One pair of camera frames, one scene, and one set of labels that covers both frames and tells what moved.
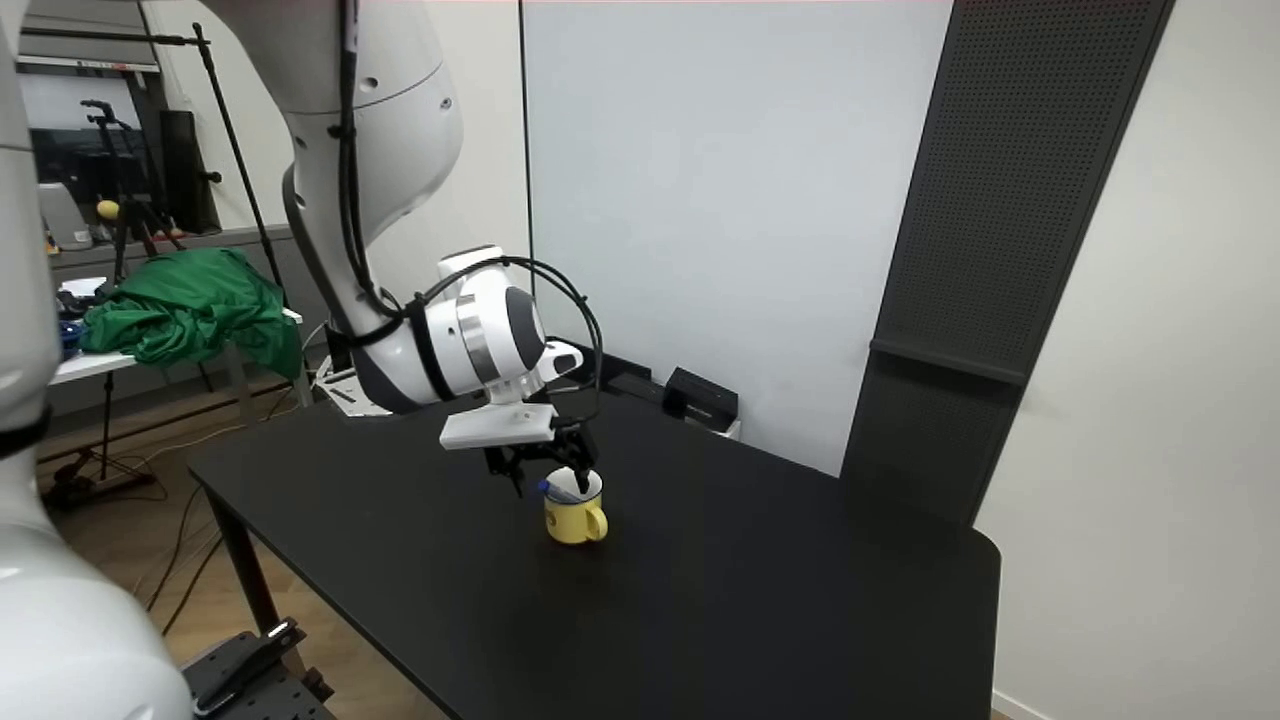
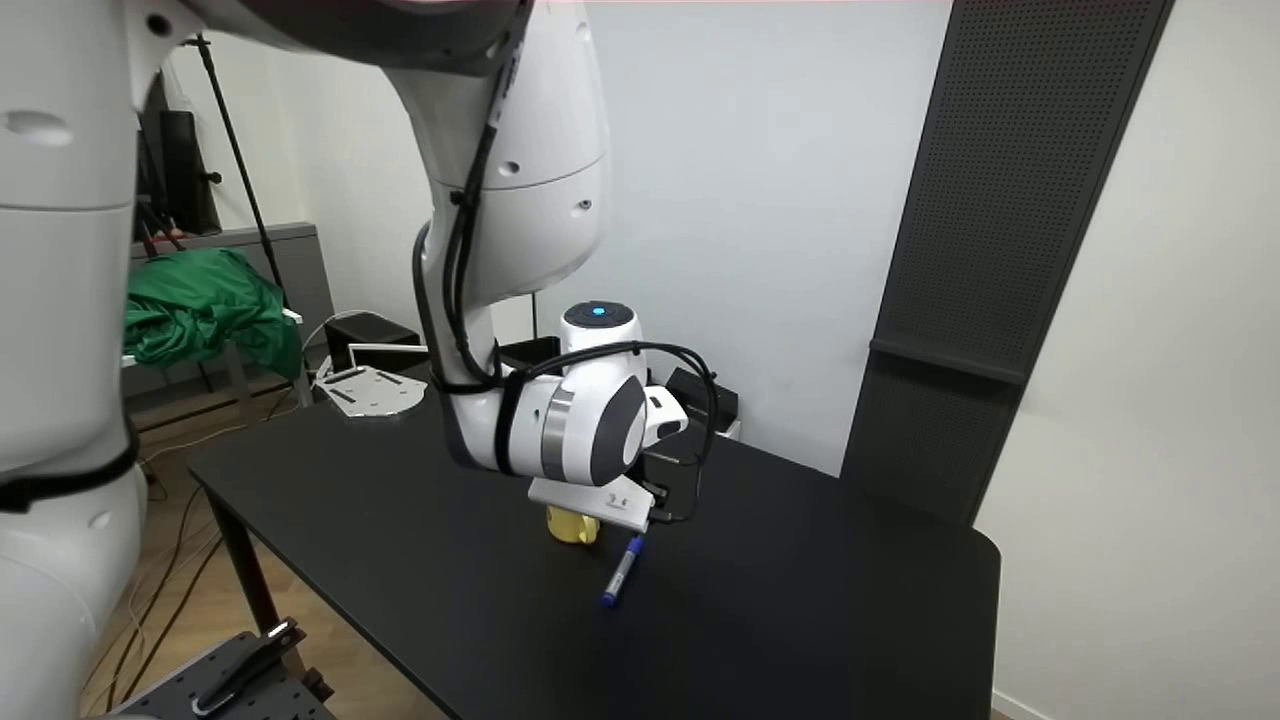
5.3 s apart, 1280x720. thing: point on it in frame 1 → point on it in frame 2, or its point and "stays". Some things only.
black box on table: [701, 402] stays
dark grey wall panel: [1020, 133] stays
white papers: [344, 387] stays
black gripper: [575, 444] → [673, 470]
